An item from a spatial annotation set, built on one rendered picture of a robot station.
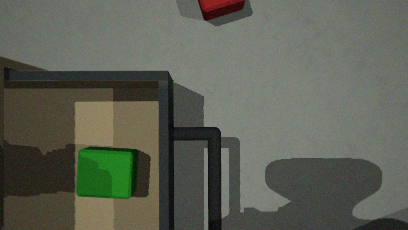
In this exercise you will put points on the green block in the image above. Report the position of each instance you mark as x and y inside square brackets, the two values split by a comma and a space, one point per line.
[105, 172]

